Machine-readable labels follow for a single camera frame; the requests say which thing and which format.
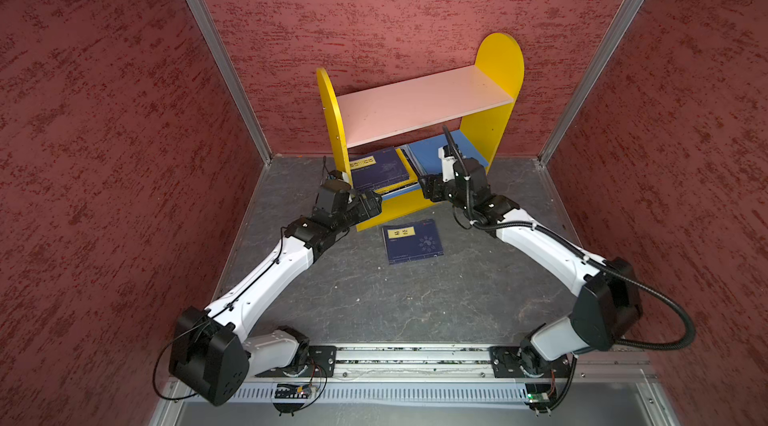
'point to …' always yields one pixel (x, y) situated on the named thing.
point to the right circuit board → (538, 395)
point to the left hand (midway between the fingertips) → (370, 208)
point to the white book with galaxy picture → (413, 161)
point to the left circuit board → (289, 391)
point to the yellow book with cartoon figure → (413, 178)
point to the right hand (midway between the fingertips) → (425, 181)
